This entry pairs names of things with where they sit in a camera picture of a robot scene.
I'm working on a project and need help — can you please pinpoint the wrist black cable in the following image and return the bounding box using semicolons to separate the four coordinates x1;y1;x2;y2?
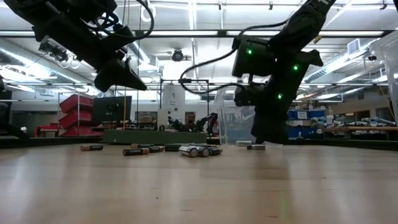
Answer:
179;18;290;95
91;0;155;40

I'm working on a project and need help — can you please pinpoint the clear plastic bin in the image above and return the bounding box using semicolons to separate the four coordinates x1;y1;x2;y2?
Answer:
214;87;290;147

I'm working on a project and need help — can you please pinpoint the black table frame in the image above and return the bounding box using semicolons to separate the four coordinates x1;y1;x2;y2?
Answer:
0;136;398;152

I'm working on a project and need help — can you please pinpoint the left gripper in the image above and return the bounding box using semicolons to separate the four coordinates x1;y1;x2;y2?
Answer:
46;12;147;93

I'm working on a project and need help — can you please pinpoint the white ceiling vent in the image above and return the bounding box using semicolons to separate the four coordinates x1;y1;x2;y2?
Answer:
347;38;361;55

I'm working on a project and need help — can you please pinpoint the black monitor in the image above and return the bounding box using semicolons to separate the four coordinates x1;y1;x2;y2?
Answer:
92;95;132;124

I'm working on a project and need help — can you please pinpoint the white cable ring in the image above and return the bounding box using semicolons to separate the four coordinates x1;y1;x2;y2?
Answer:
141;2;156;23

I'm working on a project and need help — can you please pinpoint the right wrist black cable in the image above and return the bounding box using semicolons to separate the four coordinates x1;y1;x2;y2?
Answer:
179;18;290;95

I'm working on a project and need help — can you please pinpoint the blue storage bin shelf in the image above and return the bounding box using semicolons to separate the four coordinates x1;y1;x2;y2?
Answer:
287;108;326;138

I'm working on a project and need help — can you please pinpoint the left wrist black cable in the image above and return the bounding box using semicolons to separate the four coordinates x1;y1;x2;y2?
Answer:
91;0;155;40

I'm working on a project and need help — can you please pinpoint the person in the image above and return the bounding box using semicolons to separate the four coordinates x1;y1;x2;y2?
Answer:
185;111;197;131

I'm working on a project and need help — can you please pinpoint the red storage bin rack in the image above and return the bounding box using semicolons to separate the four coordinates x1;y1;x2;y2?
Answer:
34;94;105;138

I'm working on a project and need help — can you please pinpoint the wooden workbench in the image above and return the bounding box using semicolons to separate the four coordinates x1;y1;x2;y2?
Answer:
323;116;398;141

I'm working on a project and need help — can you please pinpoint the small black ceiling camera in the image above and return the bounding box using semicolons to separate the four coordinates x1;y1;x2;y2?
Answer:
39;42;69;63

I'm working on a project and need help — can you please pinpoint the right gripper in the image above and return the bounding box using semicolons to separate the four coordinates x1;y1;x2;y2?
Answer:
251;67;307;146

